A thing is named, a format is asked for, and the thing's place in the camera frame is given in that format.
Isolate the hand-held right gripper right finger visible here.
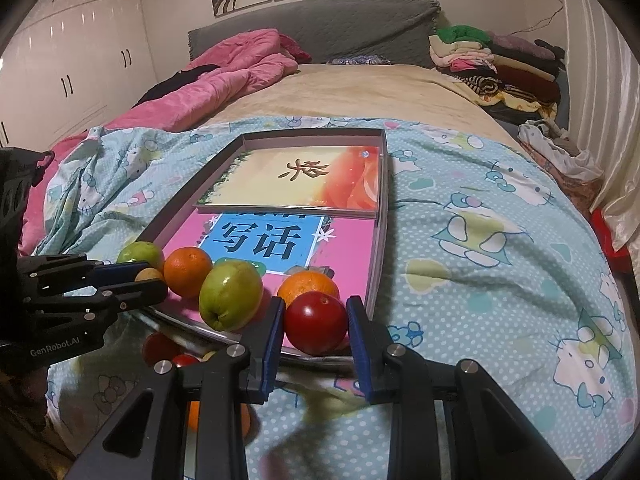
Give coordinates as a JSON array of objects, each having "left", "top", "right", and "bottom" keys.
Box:
[{"left": 346, "top": 296, "right": 576, "bottom": 480}]

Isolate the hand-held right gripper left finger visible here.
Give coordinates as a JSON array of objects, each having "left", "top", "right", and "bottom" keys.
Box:
[{"left": 65, "top": 297, "right": 286, "bottom": 480}]

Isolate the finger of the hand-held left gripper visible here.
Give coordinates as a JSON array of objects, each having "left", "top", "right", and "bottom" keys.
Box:
[
  {"left": 25, "top": 279, "right": 168, "bottom": 323},
  {"left": 17, "top": 254, "right": 151, "bottom": 297}
]

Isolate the green apple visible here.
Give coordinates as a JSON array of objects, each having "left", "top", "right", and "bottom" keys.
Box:
[
  {"left": 116, "top": 241, "right": 164, "bottom": 271},
  {"left": 199, "top": 260, "right": 264, "bottom": 332}
]

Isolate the orange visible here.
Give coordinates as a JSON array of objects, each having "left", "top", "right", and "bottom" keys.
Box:
[
  {"left": 277, "top": 271, "right": 340, "bottom": 306},
  {"left": 186, "top": 399, "right": 252, "bottom": 441},
  {"left": 163, "top": 246, "right": 213, "bottom": 298}
]

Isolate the red tomato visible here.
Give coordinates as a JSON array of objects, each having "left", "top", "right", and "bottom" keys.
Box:
[{"left": 284, "top": 291, "right": 349, "bottom": 357}]

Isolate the shallow cardboard box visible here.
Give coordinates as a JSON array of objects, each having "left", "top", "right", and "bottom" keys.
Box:
[{"left": 117, "top": 129, "right": 396, "bottom": 346}]

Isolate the red apple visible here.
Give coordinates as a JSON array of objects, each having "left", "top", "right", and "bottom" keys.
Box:
[{"left": 143, "top": 332, "right": 183, "bottom": 366}]

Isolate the pink workbook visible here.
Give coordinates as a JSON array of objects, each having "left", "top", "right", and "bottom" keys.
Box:
[{"left": 150, "top": 210, "right": 379, "bottom": 361}]

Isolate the light blue printed blanket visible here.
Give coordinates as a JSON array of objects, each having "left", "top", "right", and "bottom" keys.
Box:
[{"left": 30, "top": 115, "right": 638, "bottom": 480}]

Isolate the beige and orange book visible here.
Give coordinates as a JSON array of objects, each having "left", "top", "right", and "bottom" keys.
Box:
[{"left": 192, "top": 146, "right": 388, "bottom": 220}]

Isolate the white wardrobe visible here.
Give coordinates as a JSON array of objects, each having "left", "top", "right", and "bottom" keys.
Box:
[{"left": 0, "top": 0, "right": 157, "bottom": 153}]

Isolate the black cloth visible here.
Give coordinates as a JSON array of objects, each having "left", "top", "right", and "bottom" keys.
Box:
[{"left": 134, "top": 64, "right": 221, "bottom": 107}]

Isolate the pink quilt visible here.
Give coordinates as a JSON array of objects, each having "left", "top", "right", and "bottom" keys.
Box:
[{"left": 20, "top": 28, "right": 312, "bottom": 256}]

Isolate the beige bed sheet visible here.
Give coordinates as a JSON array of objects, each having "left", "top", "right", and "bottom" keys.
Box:
[{"left": 200, "top": 62, "right": 521, "bottom": 143}]

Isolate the red cloth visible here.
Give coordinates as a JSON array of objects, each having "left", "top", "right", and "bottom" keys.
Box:
[{"left": 590, "top": 208, "right": 633, "bottom": 258}]

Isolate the floral pillow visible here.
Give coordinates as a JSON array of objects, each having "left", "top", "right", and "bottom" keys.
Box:
[{"left": 327, "top": 55, "right": 393, "bottom": 66}]

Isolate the pile of folded clothes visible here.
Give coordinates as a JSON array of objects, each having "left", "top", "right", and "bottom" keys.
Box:
[{"left": 429, "top": 25, "right": 566, "bottom": 121}]

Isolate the grey padded headboard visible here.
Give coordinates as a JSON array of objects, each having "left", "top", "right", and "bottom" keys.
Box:
[{"left": 187, "top": 0, "right": 443, "bottom": 67}]

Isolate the cream curtain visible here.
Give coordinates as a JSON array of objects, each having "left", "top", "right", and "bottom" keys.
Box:
[{"left": 557, "top": 0, "right": 640, "bottom": 251}]

